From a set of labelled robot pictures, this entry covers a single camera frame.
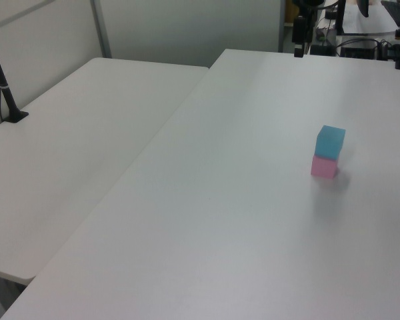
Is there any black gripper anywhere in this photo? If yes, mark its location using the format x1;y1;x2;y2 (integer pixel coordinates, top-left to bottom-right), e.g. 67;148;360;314
292;0;323;59

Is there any blue cube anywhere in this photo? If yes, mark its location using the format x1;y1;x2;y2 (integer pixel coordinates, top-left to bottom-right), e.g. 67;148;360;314
314;125;347;161

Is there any pink cube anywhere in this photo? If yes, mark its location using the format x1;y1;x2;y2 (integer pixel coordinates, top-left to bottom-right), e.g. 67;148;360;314
310;155;339;178

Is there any small black box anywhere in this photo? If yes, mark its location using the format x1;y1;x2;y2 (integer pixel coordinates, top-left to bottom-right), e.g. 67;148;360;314
311;44;334;56

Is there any black electronics box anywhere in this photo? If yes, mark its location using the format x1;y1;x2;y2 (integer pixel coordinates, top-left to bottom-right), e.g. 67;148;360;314
339;39;378;60

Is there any black keyboard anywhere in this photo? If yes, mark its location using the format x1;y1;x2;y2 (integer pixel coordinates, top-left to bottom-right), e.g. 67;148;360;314
381;0;400;26

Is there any white side table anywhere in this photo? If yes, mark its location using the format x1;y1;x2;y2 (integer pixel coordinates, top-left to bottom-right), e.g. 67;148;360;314
0;57;210;286

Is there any grey metal partition post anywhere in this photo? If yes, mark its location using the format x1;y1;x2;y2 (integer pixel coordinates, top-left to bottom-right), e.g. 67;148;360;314
277;0;288;53

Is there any black monitor stand post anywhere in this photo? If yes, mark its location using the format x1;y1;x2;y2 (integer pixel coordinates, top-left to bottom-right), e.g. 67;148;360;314
334;0;347;35

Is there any black device with cables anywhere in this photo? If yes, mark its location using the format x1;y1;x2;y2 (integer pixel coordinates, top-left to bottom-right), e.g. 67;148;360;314
379;39;400;61

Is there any black camera stand pole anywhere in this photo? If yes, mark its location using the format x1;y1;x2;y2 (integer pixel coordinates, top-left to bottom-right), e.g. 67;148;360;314
0;26;30;125

